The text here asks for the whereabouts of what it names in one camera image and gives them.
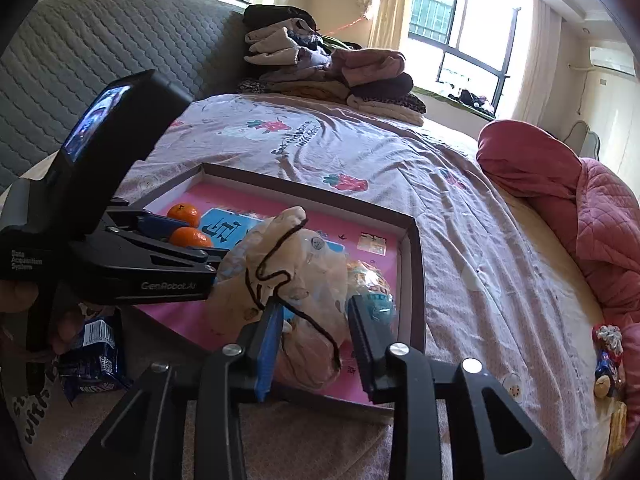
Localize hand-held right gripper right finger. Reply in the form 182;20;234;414
346;294;576;480

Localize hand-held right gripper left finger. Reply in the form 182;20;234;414
65;302;286;480

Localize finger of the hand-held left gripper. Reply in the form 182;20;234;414
102;210;173;234
102;232;221;271

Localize tangerine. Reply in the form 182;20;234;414
169;226;213;250
166;202;202;228

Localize grey cardboard box tray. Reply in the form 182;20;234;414
117;162;427;413

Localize cream drawstring pouch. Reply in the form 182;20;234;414
207;205;351;393

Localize person's left hand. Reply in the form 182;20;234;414
50;304;98;357

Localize grey quilted headboard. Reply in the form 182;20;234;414
0;0;251;196

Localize blue snack packet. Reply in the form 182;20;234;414
57;305;132;406

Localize strawberry printed bed sheet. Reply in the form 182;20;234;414
10;92;616;480

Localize pile of folded clothes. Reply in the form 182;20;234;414
235;4;427;128

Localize pink quilt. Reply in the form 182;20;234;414
476;120;640;328

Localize small plush toys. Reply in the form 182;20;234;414
592;324;626;401

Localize green windowsill mat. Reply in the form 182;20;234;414
412;85;496;121

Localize dark clothes on windowsill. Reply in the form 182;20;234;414
447;89;496;116

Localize yellow packet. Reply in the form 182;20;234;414
607;402;628;453

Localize cream curtain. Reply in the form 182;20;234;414
510;0;563;126
367;0;416;51

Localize window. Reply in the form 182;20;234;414
407;0;521;113

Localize white air conditioner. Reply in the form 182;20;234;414
589;46;638;77

